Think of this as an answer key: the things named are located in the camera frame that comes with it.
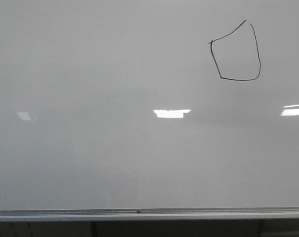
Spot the white whiteboard with aluminium frame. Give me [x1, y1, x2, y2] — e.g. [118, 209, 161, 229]
[0, 0, 299, 222]

